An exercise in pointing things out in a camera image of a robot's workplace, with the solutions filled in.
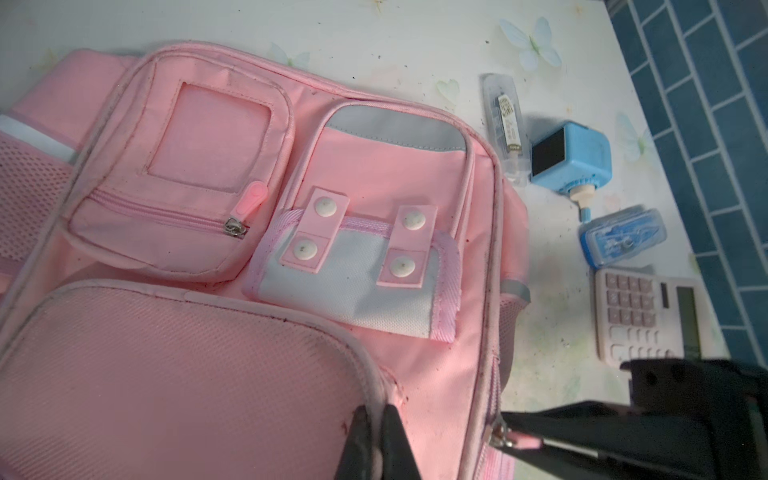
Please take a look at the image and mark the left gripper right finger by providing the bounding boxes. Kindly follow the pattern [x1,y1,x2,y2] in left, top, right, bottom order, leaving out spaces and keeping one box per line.
[380,404,421,480]

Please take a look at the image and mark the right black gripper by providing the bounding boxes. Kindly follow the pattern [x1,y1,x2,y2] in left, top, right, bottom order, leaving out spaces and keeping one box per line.
[497,358,767,479]

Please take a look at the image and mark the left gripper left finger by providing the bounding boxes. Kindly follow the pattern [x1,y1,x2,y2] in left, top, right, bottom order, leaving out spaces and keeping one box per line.
[334,406,374,480]

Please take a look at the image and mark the white pink calculator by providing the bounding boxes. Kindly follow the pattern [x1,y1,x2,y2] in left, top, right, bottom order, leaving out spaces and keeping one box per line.
[594,268,718,368]

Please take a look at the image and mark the pink student backpack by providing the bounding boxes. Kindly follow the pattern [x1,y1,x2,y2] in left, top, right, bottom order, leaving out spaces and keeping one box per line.
[1,43,530,479]

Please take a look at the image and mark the blue geometry set case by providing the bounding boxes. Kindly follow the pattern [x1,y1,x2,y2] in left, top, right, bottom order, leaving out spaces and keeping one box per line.
[579,205,667,269]

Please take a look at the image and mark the blue pencil sharpener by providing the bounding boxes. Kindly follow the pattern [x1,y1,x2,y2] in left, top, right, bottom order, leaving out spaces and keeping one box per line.
[531,121,613,223]

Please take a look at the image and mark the clear plastic eraser case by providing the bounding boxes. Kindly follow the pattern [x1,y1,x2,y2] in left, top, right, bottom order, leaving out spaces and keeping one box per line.
[481,73,532,187]

